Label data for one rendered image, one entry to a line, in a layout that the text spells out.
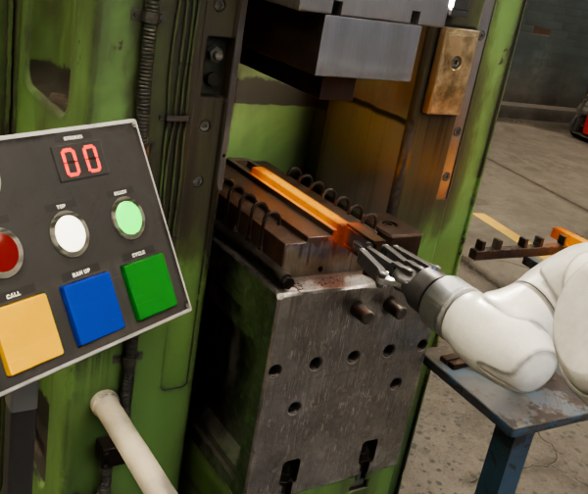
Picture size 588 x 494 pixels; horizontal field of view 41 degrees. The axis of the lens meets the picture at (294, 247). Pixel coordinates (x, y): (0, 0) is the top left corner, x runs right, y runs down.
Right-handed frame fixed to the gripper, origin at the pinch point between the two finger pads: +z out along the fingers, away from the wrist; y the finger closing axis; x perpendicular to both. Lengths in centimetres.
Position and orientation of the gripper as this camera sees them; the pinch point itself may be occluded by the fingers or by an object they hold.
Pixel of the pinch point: (363, 242)
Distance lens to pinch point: 136.7
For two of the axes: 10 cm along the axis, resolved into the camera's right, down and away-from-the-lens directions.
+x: 1.8, -9.0, -3.9
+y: 8.4, -0.7, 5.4
